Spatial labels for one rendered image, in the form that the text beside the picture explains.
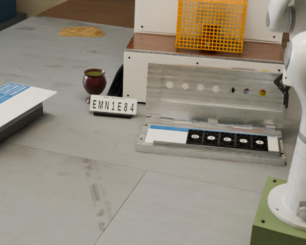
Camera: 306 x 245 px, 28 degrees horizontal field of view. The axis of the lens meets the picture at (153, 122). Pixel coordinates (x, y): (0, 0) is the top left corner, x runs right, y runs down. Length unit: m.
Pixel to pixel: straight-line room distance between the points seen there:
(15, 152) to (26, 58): 0.87
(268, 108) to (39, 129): 0.73
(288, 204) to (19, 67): 1.42
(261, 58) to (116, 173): 0.70
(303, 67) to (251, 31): 1.05
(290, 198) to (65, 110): 0.95
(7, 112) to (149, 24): 0.71
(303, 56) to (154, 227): 0.55
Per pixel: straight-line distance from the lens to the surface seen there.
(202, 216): 1.54
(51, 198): 1.60
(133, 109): 2.05
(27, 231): 1.48
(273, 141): 1.90
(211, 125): 1.97
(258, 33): 2.30
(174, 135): 1.89
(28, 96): 1.98
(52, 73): 2.45
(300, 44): 1.27
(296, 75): 1.27
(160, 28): 2.30
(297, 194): 1.41
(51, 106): 2.14
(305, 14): 1.79
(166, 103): 1.95
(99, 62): 2.58
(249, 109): 1.95
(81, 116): 2.06
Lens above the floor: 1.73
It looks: 24 degrees down
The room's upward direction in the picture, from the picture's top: 3 degrees clockwise
